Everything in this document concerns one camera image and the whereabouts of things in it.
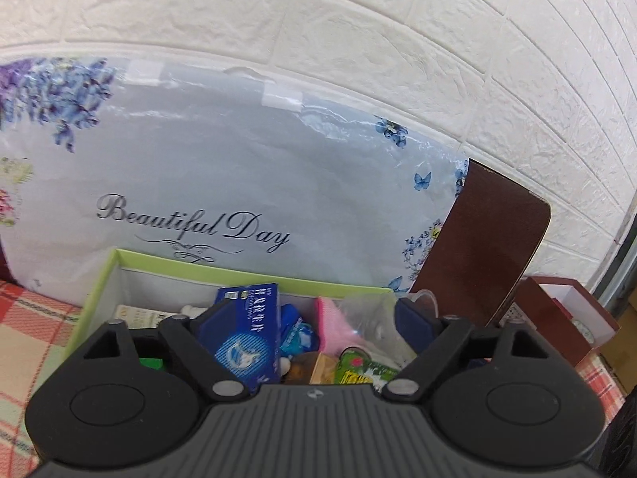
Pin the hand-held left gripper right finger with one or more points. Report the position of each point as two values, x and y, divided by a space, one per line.
413 323

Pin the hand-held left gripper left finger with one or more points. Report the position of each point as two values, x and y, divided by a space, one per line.
211 321

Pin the blue and white medicine box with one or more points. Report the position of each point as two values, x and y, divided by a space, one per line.
249 328

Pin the yellow-green medicine box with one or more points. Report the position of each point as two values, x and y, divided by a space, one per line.
144 314

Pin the light green storage box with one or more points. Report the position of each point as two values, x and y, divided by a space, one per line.
149 274

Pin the white glove with pink cuff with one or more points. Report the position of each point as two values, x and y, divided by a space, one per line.
331 323

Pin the blue tissue pack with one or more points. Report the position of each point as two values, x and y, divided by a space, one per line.
298 331

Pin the tall gold box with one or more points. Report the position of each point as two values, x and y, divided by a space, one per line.
323 368

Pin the brown wooden headboard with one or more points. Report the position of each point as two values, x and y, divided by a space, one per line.
492 234

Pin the brown cardboard box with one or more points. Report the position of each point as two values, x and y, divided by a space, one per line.
552 318

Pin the floral plastic package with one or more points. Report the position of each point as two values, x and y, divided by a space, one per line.
224 159

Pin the plaid bedsheet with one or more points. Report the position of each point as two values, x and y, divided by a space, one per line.
30 318

